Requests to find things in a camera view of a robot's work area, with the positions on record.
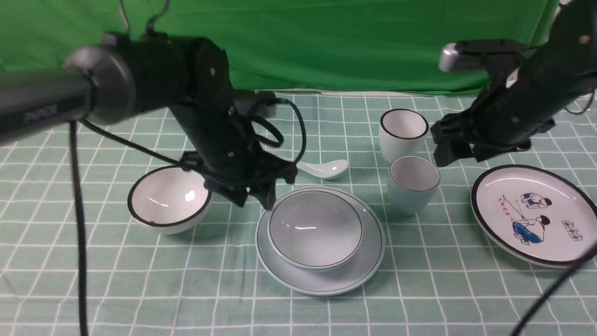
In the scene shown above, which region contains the white cup black rim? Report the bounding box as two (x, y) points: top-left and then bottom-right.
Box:
(379, 109), (430, 163)

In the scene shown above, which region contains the white plate cartoon print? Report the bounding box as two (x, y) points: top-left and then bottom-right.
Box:
(470, 165), (597, 268)

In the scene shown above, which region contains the pale blue ceramic spoon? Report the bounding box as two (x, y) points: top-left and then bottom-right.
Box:
(296, 160), (350, 180)

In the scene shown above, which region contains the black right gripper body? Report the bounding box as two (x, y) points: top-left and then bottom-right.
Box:
(430, 87), (555, 154)

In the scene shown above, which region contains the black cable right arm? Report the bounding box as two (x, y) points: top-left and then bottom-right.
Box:
(511, 240), (597, 336)

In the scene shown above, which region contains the white bowl black rim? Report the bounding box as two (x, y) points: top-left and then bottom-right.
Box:
(126, 166), (212, 235)

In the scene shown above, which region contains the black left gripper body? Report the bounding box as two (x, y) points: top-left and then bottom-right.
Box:
(169, 95), (299, 187)

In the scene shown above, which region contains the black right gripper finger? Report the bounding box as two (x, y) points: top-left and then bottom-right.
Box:
(472, 143), (502, 162)
(434, 139), (472, 168)

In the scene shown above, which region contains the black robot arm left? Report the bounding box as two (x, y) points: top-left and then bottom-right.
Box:
(0, 33), (306, 210)

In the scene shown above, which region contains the green backdrop cloth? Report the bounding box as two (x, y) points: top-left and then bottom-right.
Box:
(0, 0), (559, 94)

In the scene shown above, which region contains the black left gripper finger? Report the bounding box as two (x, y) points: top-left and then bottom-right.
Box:
(219, 186), (248, 208)
(250, 182), (277, 211)

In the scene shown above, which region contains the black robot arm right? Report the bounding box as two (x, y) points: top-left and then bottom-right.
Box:
(257, 0), (596, 167)

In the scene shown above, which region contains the pale blue ceramic cup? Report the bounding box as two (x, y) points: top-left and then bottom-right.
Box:
(387, 155), (441, 217)

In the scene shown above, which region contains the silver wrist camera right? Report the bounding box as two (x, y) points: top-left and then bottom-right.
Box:
(438, 39), (533, 73)

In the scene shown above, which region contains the pale blue shallow bowl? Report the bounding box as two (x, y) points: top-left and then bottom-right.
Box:
(266, 188), (365, 272)

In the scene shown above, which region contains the pale blue round plate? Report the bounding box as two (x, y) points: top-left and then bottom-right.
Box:
(256, 189), (385, 296)

